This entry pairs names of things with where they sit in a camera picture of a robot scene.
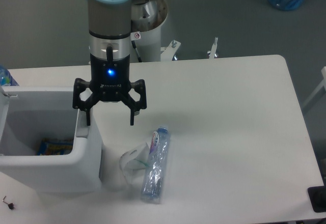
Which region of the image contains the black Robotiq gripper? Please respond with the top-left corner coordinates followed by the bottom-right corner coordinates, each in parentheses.
top-left (72, 53), bottom-right (148, 127)

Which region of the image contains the white push-lid trash can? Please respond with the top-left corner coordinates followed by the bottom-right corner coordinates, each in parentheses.
top-left (1, 86), bottom-right (104, 192)

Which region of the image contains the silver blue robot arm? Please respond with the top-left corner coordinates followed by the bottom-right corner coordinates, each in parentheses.
top-left (72, 0), bottom-right (154, 126)

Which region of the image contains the crumpled white plastic wrapper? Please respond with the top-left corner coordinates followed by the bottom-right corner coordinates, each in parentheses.
top-left (119, 142), bottom-right (149, 190)

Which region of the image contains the colourful snack packet in bin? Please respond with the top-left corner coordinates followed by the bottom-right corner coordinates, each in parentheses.
top-left (36, 138), bottom-right (73, 156)

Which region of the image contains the clear plastic water bottle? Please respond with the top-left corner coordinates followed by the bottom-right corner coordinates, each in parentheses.
top-left (141, 126), bottom-right (171, 204)

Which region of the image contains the blue water bottle at edge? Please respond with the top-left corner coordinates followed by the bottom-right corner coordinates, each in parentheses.
top-left (0, 65), bottom-right (19, 86)

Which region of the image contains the small black metal clip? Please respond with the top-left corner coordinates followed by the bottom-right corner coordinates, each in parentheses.
top-left (2, 196), bottom-right (15, 210)

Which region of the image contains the black device at table edge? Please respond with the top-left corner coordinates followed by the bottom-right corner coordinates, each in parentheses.
top-left (308, 186), bottom-right (325, 213)

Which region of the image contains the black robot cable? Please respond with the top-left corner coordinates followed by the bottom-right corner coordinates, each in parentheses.
top-left (130, 34), bottom-right (143, 63)

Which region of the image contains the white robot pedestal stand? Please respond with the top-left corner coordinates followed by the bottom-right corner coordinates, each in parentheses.
top-left (89, 0), bottom-right (218, 63)

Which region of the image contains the white frame at right edge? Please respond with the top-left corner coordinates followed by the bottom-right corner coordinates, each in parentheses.
top-left (302, 67), bottom-right (325, 114)

